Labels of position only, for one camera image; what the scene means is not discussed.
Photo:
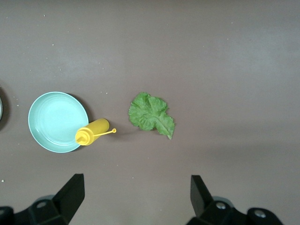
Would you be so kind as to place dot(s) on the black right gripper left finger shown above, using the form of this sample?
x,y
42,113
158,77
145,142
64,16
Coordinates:
x,y
70,194

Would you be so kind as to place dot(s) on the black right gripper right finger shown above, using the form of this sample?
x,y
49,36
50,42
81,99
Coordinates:
x,y
199,197

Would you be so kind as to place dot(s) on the green lettuce leaf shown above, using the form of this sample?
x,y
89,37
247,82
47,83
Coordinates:
x,y
150,114

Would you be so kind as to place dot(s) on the mint green plate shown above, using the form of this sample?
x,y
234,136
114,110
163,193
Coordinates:
x,y
54,117

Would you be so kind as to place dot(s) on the beige plate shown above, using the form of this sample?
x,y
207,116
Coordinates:
x,y
0,107

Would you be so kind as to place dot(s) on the yellow squeeze bottle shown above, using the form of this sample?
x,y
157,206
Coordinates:
x,y
93,131

